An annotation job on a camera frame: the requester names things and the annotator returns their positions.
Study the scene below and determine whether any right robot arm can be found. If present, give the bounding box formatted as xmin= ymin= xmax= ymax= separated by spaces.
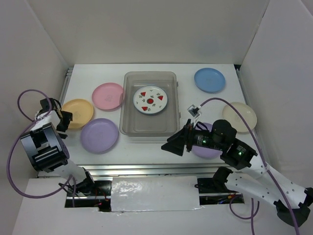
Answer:
xmin=161 ymin=119 xmax=313 ymax=227

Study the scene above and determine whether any white watermelon pattern plate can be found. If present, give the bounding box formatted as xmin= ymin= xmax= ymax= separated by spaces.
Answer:
xmin=133 ymin=86 xmax=168 ymax=115

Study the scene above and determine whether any pink plastic plate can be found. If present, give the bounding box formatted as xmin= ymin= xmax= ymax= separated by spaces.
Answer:
xmin=91 ymin=83 xmax=123 ymax=111

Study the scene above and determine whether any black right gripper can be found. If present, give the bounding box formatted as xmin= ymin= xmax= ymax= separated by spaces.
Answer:
xmin=160 ymin=118 xmax=224 ymax=155

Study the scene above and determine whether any cream plastic plate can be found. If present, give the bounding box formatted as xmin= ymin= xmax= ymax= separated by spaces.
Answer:
xmin=222 ymin=101 xmax=258 ymax=134

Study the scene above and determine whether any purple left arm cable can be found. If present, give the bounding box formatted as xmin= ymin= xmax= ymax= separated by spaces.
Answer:
xmin=5 ymin=89 xmax=79 ymax=209

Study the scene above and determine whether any blue plastic plate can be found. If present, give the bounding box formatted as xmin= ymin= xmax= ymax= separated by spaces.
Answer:
xmin=194 ymin=68 xmax=226 ymax=93

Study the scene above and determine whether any purple plastic plate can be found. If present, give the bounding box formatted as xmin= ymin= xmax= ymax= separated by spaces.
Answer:
xmin=80 ymin=118 xmax=119 ymax=154
xmin=192 ymin=122 xmax=222 ymax=160

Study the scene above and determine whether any clear plastic bin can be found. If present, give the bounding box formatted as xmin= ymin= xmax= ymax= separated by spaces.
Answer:
xmin=120 ymin=71 xmax=180 ymax=137

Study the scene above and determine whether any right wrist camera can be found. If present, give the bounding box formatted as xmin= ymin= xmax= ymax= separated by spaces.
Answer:
xmin=187 ymin=105 xmax=201 ymax=118

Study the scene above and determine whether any yellow plastic plate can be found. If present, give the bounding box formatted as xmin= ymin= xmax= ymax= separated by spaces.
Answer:
xmin=62 ymin=99 xmax=94 ymax=129

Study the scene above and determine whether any aluminium front rail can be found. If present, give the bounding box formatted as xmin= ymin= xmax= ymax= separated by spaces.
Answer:
xmin=82 ymin=163 xmax=226 ymax=178

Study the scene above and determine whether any white front cover panel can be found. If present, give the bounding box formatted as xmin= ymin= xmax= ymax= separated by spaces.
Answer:
xmin=111 ymin=176 xmax=200 ymax=212

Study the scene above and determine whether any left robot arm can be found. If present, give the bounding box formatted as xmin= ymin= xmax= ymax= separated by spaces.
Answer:
xmin=20 ymin=98 xmax=97 ymax=196

